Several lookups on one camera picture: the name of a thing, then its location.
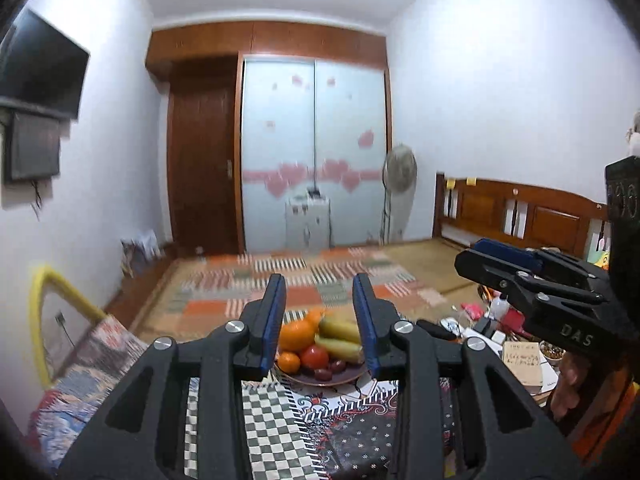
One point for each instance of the medium orange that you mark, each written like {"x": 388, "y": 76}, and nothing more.
{"x": 315, "y": 317}

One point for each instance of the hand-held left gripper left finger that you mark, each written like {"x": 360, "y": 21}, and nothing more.
{"x": 274, "y": 320}

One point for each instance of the pink heart stickers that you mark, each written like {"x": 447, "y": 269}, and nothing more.
{"x": 280, "y": 180}

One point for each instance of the small orange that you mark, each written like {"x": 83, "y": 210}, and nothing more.
{"x": 288, "y": 362}

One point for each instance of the black wall-mounted box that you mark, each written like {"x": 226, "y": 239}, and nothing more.
{"x": 35, "y": 147}

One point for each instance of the purple round plate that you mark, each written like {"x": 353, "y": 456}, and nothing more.
{"x": 347, "y": 378}

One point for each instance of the frosted glass sliding wardrobe doors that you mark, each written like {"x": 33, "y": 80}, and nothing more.
{"x": 350, "y": 110}

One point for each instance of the beige book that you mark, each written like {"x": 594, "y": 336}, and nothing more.
{"x": 522, "y": 365}

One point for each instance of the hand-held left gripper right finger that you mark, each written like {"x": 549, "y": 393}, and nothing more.
{"x": 363, "y": 320}

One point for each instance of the wooden bed side rail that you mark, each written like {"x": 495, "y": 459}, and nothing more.
{"x": 135, "y": 295}

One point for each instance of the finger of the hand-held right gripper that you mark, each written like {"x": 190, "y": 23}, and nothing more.
{"x": 490, "y": 270}
{"x": 505, "y": 250}

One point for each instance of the small dark red fruit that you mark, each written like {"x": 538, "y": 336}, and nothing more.
{"x": 322, "y": 374}
{"x": 338, "y": 365}

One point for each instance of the person's right forearm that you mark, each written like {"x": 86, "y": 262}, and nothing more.
{"x": 617, "y": 425}

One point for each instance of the patchwork printed blanket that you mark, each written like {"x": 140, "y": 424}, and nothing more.
{"x": 350, "y": 440}

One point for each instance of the brown wooden door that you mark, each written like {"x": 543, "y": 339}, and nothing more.
{"x": 200, "y": 170}

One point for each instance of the wooden headboard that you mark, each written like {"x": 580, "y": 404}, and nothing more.
{"x": 545, "y": 215}

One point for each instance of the white small bottle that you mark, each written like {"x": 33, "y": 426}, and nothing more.
{"x": 498, "y": 307}

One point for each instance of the person's right hand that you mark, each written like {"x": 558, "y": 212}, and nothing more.
{"x": 575, "y": 385}

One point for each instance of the patterned bag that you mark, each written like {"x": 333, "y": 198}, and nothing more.
{"x": 140, "y": 250}

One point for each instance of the white standing fan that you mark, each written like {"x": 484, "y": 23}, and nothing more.
{"x": 400, "y": 170}

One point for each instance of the red tomato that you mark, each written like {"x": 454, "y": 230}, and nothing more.
{"x": 314, "y": 357}

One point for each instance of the wooden overhead cabinet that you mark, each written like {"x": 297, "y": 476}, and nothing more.
{"x": 275, "y": 37}

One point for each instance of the black wall television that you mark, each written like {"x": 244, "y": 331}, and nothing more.
{"x": 45, "y": 70}

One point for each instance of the large orange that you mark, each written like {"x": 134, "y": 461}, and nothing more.
{"x": 296, "y": 335}

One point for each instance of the white small appliance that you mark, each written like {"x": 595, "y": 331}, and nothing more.
{"x": 307, "y": 220}

